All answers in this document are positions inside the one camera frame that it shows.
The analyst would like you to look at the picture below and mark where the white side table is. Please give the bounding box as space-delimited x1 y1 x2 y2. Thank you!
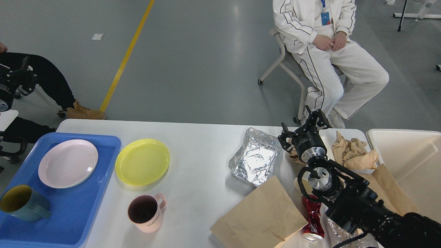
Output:
0 110 19 131

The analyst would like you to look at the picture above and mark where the cream plastic bin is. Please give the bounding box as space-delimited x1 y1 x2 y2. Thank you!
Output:
367 129 441 222

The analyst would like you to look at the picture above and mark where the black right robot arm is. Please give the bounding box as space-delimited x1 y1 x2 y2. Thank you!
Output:
278 109 441 248

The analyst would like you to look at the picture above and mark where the pink plate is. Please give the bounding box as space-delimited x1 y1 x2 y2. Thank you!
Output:
38 139 98 189

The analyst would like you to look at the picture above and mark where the brown paper sheet right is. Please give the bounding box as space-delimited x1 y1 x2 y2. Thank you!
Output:
359 164 420 216

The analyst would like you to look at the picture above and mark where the aluminium foil tray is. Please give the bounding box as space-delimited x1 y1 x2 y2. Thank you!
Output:
228 127 283 187

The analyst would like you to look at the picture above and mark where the person in black trousers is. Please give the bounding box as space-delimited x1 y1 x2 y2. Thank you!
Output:
0 42 107 144

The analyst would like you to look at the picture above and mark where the teal mug yellow inside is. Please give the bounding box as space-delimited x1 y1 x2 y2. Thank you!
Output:
0 185 52 222

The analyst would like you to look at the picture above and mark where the yellow plate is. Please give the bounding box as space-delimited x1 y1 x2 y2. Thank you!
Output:
115 138 170 186

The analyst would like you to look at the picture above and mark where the white office chair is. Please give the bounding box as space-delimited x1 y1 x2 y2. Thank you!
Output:
258 28 348 124

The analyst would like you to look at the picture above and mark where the white stand base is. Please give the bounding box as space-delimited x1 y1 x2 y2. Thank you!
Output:
392 0 441 32

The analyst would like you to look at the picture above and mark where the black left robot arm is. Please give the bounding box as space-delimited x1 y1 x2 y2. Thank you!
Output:
0 56 38 112

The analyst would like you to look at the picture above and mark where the crumpled brown paper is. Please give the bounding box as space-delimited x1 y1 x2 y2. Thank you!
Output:
332 131 379 170

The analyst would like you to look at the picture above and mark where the flat brown paper bag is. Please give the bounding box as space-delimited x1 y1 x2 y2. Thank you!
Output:
211 176 307 248

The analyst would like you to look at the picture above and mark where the person in white tracksuit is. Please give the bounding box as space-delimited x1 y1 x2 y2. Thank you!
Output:
272 0 389 128

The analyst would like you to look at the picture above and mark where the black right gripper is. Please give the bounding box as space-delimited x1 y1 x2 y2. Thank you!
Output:
278 105 332 163

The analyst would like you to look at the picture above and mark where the crushed red soda can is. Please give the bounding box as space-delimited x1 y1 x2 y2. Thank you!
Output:
302 195 325 245

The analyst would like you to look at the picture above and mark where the pink ribbed mug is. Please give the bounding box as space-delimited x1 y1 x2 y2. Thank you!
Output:
127 193 167 233

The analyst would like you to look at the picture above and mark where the blue plastic tray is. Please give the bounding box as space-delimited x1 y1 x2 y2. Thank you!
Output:
0 133 121 248

